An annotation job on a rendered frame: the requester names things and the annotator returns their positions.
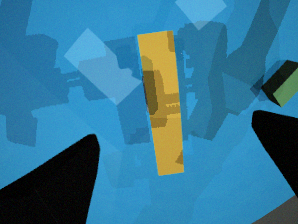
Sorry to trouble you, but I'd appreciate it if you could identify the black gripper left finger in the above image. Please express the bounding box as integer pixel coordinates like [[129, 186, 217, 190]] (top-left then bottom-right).
[[0, 133, 100, 224]]

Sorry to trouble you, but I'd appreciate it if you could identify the yellow bar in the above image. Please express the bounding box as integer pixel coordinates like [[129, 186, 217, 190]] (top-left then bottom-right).
[[137, 31, 184, 176]]

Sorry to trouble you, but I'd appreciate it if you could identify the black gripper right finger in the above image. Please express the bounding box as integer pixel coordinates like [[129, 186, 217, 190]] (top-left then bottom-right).
[[251, 109, 298, 197]]

